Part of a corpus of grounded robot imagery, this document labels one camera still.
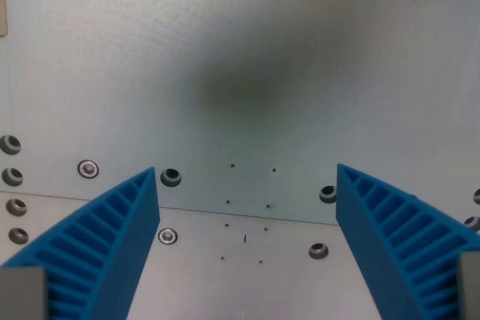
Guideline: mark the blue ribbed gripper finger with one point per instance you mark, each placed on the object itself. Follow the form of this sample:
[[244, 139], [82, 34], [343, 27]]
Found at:
[[397, 245], [112, 245]]

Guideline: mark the silver hex socket screw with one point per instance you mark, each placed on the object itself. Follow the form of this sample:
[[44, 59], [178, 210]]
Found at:
[[88, 168], [167, 236]]

